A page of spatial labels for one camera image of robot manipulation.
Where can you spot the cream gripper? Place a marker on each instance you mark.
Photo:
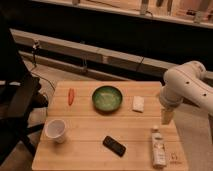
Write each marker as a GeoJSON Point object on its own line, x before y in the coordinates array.
{"type": "Point", "coordinates": [167, 116]}

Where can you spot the red orange pepper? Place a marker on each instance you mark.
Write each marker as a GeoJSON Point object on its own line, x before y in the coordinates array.
{"type": "Point", "coordinates": [70, 96]}

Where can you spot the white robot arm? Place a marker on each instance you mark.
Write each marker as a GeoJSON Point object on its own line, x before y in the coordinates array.
{"type": "Point", "coordinates": [185, 82]}

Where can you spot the white tube bottle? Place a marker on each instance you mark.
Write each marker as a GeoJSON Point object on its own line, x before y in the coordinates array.
{"type": "Point", "coordinates": [158, 148]}

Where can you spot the white sponge block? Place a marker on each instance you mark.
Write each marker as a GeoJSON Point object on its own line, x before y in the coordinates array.
{"type": "Point", "coordinates": [138, 104]}

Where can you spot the green ceramic bowl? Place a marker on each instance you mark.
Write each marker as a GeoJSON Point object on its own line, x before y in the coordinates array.
{"type": "Point", "coordinates": [107, 98]}

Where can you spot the black mobile phone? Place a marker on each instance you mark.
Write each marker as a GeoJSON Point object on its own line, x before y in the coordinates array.
{"type": "Point", "coordinates": [114, 146]}

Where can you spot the white paper cup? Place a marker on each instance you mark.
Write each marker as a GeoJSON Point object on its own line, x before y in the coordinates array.
{"type": "Point", "coordinates": [56, 130]}

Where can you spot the black office chair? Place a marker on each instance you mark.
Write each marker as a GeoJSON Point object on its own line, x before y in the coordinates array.
{"type": "Point", "coordinates": [19, 95]}

